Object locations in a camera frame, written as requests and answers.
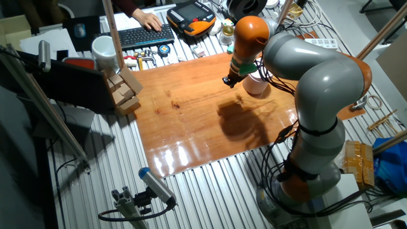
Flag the white mug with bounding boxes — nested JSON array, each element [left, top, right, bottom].
[[91, 35, 120, 71]]

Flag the wooden sticks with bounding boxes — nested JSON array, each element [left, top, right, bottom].
[[367, 109, 399, 132]]

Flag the small plastic packet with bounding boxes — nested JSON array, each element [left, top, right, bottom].
[[191, 45, 206, 59]]

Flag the white egg-shaped object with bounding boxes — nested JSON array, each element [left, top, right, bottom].
[[208, 19, 223, 36]]

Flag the black mouse pad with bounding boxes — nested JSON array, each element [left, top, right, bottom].
[[63, 15, 103, 53]]

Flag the frame pole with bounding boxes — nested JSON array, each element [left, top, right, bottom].
[[355, 2, 407, 61], [102, 0, 125, 69], [371, 128, 407, 156], [278, 0, 294, 26]]

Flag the bare person hand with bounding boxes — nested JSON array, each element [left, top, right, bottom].
[[132, 8, 163, 32]]

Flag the black laptop screen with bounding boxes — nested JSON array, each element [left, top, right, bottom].
[[0, 50, 117, 115]]

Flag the silver depth camera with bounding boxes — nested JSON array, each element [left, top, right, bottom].
[[38, 40, 52, 73]]

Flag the black camera clamp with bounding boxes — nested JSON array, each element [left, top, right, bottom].
[[133, 187, 154, 216]]

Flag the glossy wooden board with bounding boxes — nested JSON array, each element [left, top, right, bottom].
[[132, 30, 366, 179]]

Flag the black keyboard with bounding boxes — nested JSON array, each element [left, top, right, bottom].
[[116, 24, 176, 50]]

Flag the orange black teach pendant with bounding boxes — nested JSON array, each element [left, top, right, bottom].
[[166, 0, 217, 38]]

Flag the flat cardboard sheet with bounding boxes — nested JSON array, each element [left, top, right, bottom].
[[119, 66, 144, 95]]

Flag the white paper sheets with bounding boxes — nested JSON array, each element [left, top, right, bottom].
[[19, 28, 79, 60]]

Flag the white cable coil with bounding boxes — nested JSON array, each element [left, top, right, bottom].
[[295, 0, 324, 30]]

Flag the aluminium frame bar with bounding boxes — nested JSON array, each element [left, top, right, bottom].
[[0, 44, 92, 173]]

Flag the red bowl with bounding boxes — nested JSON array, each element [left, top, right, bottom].
[[62, 57, 97, 71]]

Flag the brown taped cardboard box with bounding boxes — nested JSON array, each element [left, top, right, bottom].
[[342, 139, 376, 189]]

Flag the cardboard block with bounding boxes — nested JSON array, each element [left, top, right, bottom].
[[111, 90, 127, 106], [109, 73, 125, 87], [116, 96, 141, 116], [118, 83, 135, 98]]

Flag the white round trash can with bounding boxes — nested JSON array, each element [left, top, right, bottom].
[[242, 69, 270, 95]]

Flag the silver camera blue end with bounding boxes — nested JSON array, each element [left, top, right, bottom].
[[138, 167, 177, 206]]

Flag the dark computer mouse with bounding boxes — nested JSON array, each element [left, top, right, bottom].
[[74, 23, 87, 39]]

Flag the black camera cable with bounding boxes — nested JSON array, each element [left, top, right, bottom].
[[97, 203, 176, 223]]

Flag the metal pipe valve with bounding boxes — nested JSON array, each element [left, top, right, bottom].
[[123, 49, 157, 71]]

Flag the white paper pad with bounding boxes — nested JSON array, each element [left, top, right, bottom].
[[113, 9, 163, 31]]

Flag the large cardboard sheet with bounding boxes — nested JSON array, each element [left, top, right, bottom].
[[375, 38, 407, 102]]

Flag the white control box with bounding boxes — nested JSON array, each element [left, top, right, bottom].
[[320, 173, 375, 229]]

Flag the glass jar gold lid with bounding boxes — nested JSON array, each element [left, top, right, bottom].
[[218, 25, 235, 46]]

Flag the blue plastic bag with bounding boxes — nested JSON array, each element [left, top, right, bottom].
[[372, 136, 407, 195]]

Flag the black filament spool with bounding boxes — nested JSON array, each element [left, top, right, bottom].
[[226, 0, 268, 22]]

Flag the black round tape measure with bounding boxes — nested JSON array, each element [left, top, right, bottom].
[[157, 44, 172, 59]]

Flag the tape roll ring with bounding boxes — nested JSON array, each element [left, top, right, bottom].
[[366, 94, 383, 111]]

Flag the dark red sleeved forearm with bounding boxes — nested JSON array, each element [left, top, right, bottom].
[[113, 0, 140, 18]]

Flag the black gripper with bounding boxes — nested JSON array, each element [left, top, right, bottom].
[[222, 73, 244, 89]]

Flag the aluminium profile post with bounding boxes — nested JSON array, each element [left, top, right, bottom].
[[111, 186, 150, 229]]

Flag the white power strip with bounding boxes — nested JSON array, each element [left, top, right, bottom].
[[304, 38, 340, 50]]

